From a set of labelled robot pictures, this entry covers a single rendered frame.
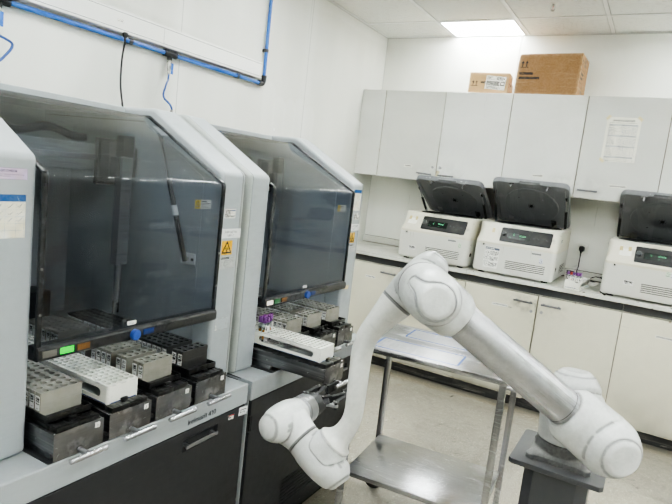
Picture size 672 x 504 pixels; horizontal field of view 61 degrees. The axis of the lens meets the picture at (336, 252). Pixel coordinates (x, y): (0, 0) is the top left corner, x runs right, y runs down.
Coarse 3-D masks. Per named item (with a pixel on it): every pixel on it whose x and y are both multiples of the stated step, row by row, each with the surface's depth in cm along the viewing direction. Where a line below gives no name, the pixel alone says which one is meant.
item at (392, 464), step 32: (384, 352) 218; (416, 352) 221; (448, 352) 226; (384, 384) 265; (384, 416) 268; (512, 416) 241; (384, 448) 254; (416, 448) 258; (384, 480) 227; (416, 480) 230; (448, 480) 233; (480, 480) 236
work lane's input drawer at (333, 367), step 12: (264, 348) 208; (264, 360) 207; (276, 360) 204; (288, 360) 201; (300, 360) 200; (336, 360) 201; (300, 372) 199; (312, 372) 196; (324, 372) 194; (336, 372) 201
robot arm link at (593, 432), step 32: (416, 288) 137; (448, 288) 134; (448, 320) 136; (480, 320) 142; (480, 352) 143; (512, 352) 143; (512, 384) 146; (544, 384) 144; (576, 416) 144; (608, 416) 144; (576, 448) 145; (608, 448) 139; (640, 448) 140
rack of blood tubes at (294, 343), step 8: (272, 328) 215; (280, 328) 216; (256, 336) 210; (272, 336) 206; (280, 336) 207; (288, 336) 208; (296, 336) 208; (304, 336) 211; (264, 344) 208; (272, 344) 208; (280, 344) 209; (288, 344) 211; (296, 344) 201; (304, 344) 200; (312, 344) 201; (320, 344) 203; (328, 344) 203; (288, 352) 203; (296, 352) 202; (304, 352) 209; (312, 352) 210; (320, 352) 197; (328, 352) 201; (320, 360) 197
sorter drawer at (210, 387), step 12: (180, 372) 174; (204, 372) 176; (216, 372) 177; (192, 384) 170; (204, 384) 172; (216, 384) 177; (192, 396) 170; (204, 396) 173; (216, 396) 174; (228, 396) 177
